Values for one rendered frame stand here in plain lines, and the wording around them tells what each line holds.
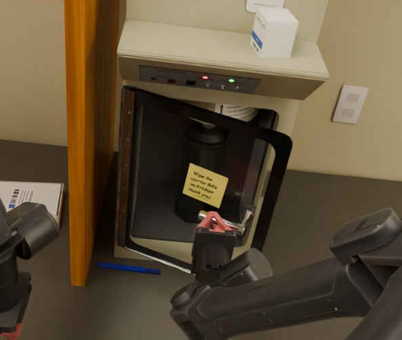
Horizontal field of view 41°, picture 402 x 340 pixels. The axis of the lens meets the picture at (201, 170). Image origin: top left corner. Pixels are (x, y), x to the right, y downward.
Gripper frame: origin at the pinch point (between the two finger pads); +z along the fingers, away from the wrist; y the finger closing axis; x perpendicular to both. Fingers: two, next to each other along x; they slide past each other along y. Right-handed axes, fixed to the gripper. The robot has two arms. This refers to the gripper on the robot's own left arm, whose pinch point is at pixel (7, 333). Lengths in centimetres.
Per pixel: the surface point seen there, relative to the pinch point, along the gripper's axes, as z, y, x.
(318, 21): -44, 32, -46
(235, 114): -23, 35, -35
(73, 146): -20.6, 23.6, -6.8
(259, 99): -28, 32, -39
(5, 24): -17, 76, 19
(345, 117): -1, 74, -72
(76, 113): -27.3, 23.6, -7.5
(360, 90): -10, 74, -73
